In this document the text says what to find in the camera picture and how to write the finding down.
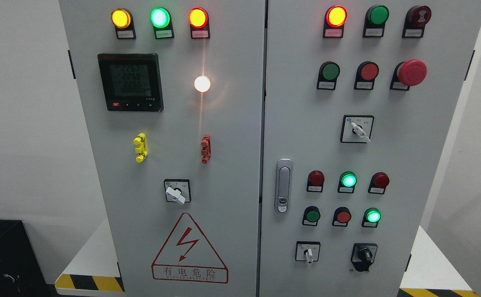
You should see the black rotary knob switch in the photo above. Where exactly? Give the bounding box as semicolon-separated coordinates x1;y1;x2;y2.
351;243;378;272

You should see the red terminal connector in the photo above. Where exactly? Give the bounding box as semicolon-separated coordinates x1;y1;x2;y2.
200;134;212;164

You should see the white lit indicator light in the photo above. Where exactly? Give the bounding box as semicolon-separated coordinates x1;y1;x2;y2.
194;75;211;93

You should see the dark red indicator light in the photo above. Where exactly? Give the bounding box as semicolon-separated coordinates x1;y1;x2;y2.
306;170;325;193

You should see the grey left cabinet door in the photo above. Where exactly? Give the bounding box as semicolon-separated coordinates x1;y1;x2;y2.
59;0;265;297

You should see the grey cabinet door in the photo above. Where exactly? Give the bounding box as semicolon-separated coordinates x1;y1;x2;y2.
59;0;265;297
259;0;481;297

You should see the green push button lower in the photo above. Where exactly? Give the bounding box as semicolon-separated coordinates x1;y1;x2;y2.
302;205;321;227

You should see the green push button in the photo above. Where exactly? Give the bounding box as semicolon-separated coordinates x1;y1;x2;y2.
317;61;340;90
302;205;321;227

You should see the yellow terminal connector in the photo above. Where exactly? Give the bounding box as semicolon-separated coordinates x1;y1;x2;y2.
133;133;148;163

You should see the green lit indicator middle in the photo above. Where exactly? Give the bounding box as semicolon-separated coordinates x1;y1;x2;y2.
338;171;357;193

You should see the green push button upper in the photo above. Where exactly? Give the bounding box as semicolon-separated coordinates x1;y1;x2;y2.
317;61;340;90

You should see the red electrical warning sticker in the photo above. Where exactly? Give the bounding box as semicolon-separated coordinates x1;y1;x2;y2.
151;212;229;284

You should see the red push button lower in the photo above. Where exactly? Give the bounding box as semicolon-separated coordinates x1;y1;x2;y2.
331;207;352;227

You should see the red push button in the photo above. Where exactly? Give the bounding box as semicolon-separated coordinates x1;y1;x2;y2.
354;61;379;90
331;207;352;227

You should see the black digital power meter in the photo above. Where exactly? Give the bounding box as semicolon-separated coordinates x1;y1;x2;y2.
97;53;164;112

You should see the grey right cabinet door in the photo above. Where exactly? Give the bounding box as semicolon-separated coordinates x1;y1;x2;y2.
259;0;481;297

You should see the red-orange indicator light left door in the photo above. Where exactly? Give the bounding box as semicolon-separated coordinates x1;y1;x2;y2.
188;7;210;39

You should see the red indicator right middle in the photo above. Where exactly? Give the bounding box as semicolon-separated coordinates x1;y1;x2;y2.
367;172;390;194

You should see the red push button upper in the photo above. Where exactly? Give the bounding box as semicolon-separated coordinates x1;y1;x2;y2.
354;61;379;90

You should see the green illuminated button lower right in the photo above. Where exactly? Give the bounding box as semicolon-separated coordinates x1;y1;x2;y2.
361;207;382;228

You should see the green lit indicator light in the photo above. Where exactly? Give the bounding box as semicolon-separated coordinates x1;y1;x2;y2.
150;7;174;40

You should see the red lit indicator top right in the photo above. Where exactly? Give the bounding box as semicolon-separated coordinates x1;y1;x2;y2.
323;5;347;39

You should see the yellow indicator light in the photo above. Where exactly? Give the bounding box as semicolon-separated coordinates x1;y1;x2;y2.
111;7;136;40

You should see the white platform with hazard stripes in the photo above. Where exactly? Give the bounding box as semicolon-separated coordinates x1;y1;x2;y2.
54;219;476;297

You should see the red emergency stop mushroom button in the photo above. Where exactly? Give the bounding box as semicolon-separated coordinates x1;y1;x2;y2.
389;59;427;92

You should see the green indicator top right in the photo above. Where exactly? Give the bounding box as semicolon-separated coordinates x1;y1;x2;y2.
362;5;389;38

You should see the dark red buzzer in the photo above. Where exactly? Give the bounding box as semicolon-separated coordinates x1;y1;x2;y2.
402;5;432;39

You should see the black box lower left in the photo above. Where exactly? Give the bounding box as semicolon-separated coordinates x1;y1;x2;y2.
0;219;50;297

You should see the silver door lock handle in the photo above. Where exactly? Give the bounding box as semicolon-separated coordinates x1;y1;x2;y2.
274;158;293;214

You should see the white selector switch left door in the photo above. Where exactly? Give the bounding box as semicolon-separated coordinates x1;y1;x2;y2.
164;179;191;205

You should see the white selector switch upper right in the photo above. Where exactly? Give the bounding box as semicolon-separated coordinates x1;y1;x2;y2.
340;115;374;144

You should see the white selector switch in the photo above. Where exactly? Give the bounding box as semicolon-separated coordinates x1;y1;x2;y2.
295;241;321;264
340;115;374;144

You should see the white selector switch lower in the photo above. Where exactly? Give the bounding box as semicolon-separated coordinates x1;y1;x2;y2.
295;241;321;264

